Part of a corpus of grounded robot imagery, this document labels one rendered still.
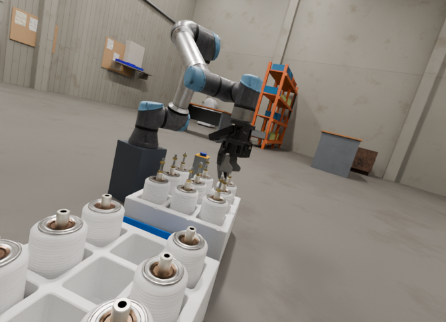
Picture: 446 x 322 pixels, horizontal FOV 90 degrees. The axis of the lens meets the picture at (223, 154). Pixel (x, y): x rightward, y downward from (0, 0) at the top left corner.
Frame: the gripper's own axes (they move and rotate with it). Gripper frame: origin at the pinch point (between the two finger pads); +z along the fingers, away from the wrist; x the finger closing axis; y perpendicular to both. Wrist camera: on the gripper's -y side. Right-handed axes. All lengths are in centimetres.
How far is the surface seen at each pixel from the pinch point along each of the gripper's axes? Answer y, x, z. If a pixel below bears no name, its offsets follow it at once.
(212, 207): 2.5, -4.4, 11.1
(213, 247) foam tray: 7.7, -5.2, 23.4
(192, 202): -5.4, -5.4, 12.7
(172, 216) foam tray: -7.4, -12.0, 17.5
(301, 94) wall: -251, 792, -180
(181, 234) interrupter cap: 11.6, -28.4, 9.3
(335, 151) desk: -31, 464, -12
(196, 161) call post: -33.8, 25.4, 6.5
